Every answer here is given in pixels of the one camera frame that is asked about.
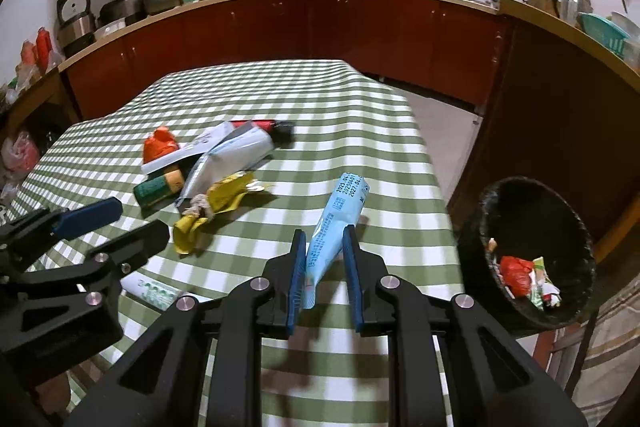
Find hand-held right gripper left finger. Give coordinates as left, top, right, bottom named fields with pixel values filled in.
left=62, top=228, right=308, bottom=427

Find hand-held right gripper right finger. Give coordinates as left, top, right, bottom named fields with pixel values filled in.
left=341, top=226, right=591, bottom=427

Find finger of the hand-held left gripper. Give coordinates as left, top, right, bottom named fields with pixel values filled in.
left=0, top=219, right=171, bottom=358
left=0, top=197, right=123, bottom=258

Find white green tube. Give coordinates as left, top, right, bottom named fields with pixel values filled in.
left=120, top=277, right=182, bottom=313

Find light blue pouch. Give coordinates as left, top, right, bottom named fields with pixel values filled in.
left=302, top=172, right=371, bottom=310

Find green can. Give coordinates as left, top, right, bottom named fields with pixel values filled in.
left=132, top=169, right=186, bottom=210

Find white carton box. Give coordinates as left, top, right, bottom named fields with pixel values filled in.
left=140, top=122, right=236, bottom=178

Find small orange plastic bag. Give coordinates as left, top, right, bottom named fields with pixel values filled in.
left=142, top=127, right=181, bottom=162

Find yellow wrapper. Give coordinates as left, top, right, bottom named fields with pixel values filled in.
left=172, top=171, right=273, bottom=257

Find white silver pouch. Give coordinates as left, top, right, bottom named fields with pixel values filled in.
left=177, top=127, right=276, bottom=208

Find red tube with black cap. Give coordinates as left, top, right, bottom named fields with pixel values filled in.
left=230, top=119, right=296, bottom=142

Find red plastic bag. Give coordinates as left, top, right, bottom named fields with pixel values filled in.
left=499, top=255, right=536, bottom=299

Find black trash bin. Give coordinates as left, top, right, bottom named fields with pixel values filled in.
left=457, top=176, right=598, bottom=337

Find green white wrapper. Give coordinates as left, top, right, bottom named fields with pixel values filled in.
left=530, top=257, right=551, bottom=289

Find red plastic sack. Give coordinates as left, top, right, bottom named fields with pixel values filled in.
left=0, top=131, right=41, bottom=180

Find green white checked tablecloth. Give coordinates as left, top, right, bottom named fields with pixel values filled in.
left=0, top=59, right=468, bottom=427

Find red plastic bottle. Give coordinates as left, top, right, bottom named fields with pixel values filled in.
left=35, top=27, right=53, bottom=72

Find steel rice cooker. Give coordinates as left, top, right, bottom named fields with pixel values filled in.
left=56, top=0, right=98, bottom=58

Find grey cooker pot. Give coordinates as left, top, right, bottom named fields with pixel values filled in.
left=97, top=0, right=147, bottom=25

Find metal basin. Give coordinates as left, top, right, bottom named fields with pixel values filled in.
left=142, top=0, right=182, bottom=15

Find dark red base cabinets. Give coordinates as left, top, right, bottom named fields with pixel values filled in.
left=59, top=0, right=511, bottom=122

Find brown wooden counter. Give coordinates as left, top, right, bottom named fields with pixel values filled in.
left=447, top=0, right=640, bottom=248

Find striped beige cloth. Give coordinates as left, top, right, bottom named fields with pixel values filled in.
left=550, top=267, right=640, bottom=408

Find teal plastic basket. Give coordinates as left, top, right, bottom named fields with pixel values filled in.
left=577, top=12, right=632, bottom=58

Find black steel kettle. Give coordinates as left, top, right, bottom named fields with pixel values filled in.
left=547, top=0, right=593, bottom=25

